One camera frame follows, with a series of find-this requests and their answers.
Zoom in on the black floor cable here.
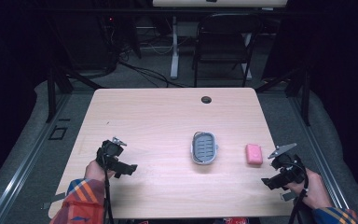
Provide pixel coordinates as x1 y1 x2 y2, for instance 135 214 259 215
117 58 188 89

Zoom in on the grey soap dish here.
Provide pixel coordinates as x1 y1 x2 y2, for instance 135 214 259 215
190 131 219 165

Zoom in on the black metal stand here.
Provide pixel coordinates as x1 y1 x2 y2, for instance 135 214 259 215
45 60 104 124
255 64 312 127

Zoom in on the person's right hand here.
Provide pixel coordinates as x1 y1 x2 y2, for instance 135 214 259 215
283 167 325 210

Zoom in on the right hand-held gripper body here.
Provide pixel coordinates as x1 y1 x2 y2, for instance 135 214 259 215
267 143 307 188

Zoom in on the grey tape strip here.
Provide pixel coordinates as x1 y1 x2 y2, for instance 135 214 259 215
280 190 298 203
41 191 67 210

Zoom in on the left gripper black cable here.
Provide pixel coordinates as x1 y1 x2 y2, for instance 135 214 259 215
103 155 116 224

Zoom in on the black folding chair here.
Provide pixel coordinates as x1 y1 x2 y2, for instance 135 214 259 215
192 12 265 88

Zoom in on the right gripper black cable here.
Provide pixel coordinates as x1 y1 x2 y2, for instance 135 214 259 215
288 164 310 224

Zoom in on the person's left hand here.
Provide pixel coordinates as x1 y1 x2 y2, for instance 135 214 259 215
84 159 116 183

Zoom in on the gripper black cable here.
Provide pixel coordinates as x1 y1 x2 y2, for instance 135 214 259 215
103 155 116 224
288 164 310 224

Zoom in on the pink soap bar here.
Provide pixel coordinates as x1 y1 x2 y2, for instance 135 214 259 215
245 143 264 166

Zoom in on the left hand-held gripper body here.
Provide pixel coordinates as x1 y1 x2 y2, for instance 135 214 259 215
95 136 129 172

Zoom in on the white desk with white legs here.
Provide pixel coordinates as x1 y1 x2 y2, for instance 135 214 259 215
152 0 289 80

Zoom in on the aluminium floor rail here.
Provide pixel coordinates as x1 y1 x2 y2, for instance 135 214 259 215
0 92 73 224
288 94 351 210

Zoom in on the red packet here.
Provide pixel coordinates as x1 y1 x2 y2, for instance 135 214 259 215
223 217 250 224

